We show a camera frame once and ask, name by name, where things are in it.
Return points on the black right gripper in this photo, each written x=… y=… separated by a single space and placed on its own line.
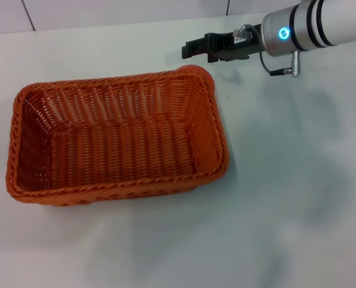
x=241 y=48

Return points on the orange woven rectangular basket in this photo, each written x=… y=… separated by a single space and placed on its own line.
x=121 y=150

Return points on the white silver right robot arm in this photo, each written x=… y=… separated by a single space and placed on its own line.
x=316 y=21

